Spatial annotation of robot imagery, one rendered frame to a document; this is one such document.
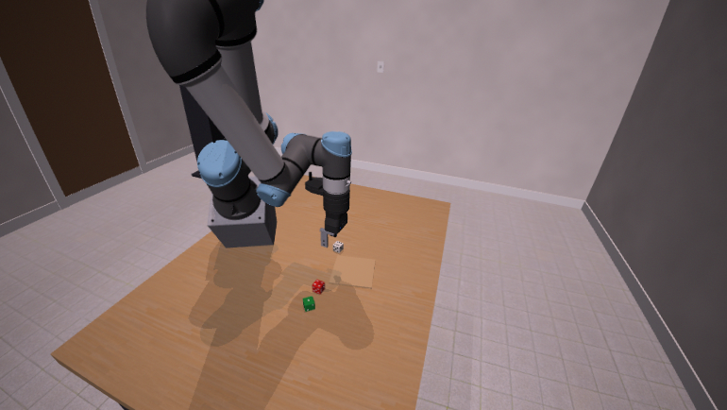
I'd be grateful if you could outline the red die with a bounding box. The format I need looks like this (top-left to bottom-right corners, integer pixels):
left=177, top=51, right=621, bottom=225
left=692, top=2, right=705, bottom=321
left=313, top=280, right=325, bottom=295

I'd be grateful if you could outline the green die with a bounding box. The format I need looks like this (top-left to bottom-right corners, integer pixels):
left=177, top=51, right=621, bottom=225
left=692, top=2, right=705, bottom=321
left=303, top=296, right=315, bottom=312

